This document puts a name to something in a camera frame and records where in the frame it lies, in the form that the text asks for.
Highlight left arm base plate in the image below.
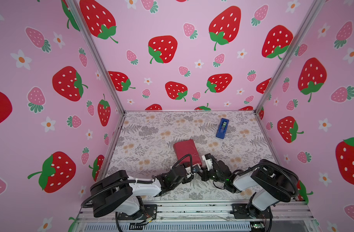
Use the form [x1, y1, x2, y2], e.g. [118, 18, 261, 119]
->
[118, 205, 158, 220]

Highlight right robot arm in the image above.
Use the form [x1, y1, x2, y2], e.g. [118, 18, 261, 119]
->
[199, 154, 299, 218]

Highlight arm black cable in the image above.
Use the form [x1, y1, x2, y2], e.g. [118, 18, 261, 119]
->
[81, 153, 193, 232]
[208, 153, 301, 232]

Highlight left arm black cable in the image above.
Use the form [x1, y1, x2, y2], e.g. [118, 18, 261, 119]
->
[81, 153, 193, 232]

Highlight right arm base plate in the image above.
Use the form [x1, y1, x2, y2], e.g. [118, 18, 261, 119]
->
[230, 204, 273, 219]

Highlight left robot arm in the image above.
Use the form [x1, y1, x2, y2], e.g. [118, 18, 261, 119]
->
[81, 163, 200, 219]

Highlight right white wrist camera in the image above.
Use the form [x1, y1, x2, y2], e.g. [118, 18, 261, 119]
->
[202, 153, 213, 171]

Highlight dark red wrapping paper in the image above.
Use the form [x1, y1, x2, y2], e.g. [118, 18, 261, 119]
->
[173, 139, 202, 166]

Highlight blue tape dispenser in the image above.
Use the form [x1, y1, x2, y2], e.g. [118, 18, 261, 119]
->
[216, 118, 229, 139]

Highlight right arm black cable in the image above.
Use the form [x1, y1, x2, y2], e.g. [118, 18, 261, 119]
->
[208, 153, 301, 232]

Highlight aluminium rail frame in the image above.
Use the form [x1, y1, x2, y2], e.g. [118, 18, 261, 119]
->
[72, 200, 321, 232]

